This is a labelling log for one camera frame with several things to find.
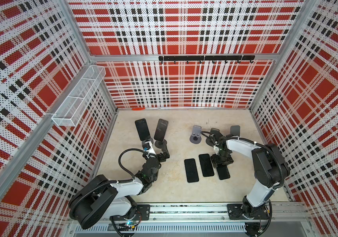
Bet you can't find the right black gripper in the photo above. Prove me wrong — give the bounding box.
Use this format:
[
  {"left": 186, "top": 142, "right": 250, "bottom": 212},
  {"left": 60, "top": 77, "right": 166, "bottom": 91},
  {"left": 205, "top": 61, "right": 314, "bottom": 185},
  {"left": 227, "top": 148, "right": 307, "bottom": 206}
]
[{"left": 210, "top": 150, "right": 233, "bottom": 167}]

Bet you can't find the black phone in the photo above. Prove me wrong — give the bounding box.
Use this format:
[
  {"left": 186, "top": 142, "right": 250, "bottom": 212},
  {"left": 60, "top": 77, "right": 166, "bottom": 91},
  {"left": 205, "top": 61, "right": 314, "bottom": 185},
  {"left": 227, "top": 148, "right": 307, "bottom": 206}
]
[
  {"left": 134, "top": 118, "right": 151, "bottom": 141},
  {"left": 184, "top": 159, "right": 199, "bottom": 183},
  {"left": 154, "top": 118, "right": 169, "bottom": 142},
  {"left": 199, "top": 154, "right": 214, "bottom": 177},
  {"left": 216, "top": 165, "right": 230, "bottom": 180}
]

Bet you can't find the grey phone stand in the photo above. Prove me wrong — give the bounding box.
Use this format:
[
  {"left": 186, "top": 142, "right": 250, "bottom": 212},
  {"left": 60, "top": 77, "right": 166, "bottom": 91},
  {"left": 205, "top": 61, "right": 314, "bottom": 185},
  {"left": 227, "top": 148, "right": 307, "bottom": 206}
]
[
  {"left": 206, "top": 128, "right": 222, "bottom": 147},
  {"left": 189, "top": 125, "right": 202, "bottom": 144}
]

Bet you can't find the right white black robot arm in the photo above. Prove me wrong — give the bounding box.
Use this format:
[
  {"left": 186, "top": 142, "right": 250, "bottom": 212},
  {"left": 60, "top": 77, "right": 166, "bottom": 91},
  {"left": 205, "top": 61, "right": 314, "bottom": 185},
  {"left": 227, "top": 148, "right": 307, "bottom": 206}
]
[{"left": 202, "top": 128, "right": 290, "bottom": 220}]

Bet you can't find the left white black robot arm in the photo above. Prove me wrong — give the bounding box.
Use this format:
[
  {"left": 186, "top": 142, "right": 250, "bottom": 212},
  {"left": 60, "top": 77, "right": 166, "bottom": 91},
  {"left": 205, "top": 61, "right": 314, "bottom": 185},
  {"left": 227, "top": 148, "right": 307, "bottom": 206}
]
[{"left": 69, "top": 139, "right": 170, "bottom": 229}]

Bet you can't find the far left grey stand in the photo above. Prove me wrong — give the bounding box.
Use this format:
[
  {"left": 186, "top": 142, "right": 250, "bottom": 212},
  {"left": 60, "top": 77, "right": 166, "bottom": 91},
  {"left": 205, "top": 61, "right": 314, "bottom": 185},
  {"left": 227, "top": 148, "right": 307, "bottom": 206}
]
[{"left": 141, "top": 138, "right": 154, "bottom": 147}]

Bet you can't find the far right grey stand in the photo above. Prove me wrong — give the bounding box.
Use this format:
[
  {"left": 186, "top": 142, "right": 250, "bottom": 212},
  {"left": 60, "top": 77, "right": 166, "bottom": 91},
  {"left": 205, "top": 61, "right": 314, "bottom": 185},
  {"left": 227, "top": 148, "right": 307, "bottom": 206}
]
[{"left": 230, "top": 125, "right": 241, "bottom": 136}]

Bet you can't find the red marker pen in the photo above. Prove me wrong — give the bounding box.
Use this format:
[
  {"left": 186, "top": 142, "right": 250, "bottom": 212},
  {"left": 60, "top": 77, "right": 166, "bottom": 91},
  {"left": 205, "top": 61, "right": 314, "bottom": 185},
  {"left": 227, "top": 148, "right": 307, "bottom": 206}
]
[{"left": 131, "top": 107, "right": 145, "bottom": 111}]

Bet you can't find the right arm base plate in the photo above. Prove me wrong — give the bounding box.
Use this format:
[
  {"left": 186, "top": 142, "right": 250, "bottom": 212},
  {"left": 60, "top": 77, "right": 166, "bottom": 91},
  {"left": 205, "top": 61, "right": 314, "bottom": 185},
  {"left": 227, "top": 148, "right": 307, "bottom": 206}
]
[{"left": 227, "top": 203, "right": 269, "bottom": 221}]

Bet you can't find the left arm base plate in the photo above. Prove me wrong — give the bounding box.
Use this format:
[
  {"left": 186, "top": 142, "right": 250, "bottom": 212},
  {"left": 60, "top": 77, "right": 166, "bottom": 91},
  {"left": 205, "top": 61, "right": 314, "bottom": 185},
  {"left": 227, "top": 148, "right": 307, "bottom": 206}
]
[{"left": 113, "top": 204, "right": 151, "bottom": 222}]

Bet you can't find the black hook rail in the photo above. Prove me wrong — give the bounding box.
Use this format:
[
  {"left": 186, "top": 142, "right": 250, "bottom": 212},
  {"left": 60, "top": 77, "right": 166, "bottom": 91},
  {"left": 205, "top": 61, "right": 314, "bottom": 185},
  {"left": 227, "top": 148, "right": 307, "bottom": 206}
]
[{"left": 158, "top": 55, "right": 255, "bottom": 62}]

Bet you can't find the white wire mesh basket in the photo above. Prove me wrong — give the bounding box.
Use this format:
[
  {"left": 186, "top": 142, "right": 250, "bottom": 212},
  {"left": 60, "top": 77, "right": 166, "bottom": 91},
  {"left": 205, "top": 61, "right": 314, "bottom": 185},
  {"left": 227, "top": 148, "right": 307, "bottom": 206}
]
[{"left": 52, "top": 65, "right": 105, "bottom": 127}]

